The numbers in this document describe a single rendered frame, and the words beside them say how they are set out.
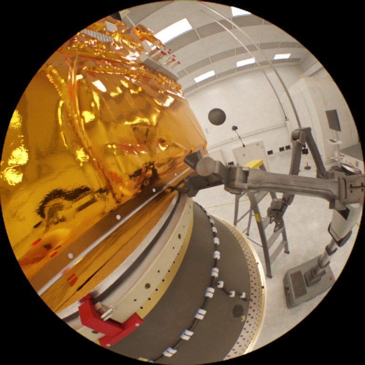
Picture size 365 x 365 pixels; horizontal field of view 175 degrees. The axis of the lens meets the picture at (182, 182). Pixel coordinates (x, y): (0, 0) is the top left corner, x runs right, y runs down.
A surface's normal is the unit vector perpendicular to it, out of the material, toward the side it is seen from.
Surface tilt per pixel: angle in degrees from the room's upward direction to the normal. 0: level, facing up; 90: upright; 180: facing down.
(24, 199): 87
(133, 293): 90
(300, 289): 0
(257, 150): 90
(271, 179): 51
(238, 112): 90
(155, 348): 62
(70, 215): 118
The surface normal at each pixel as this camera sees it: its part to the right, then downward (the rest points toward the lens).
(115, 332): 0.72, -0.14
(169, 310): 0.52, -0.59
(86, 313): -0.39, -0.89
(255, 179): -0.56, -0.27
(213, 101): -0.39, 0.38
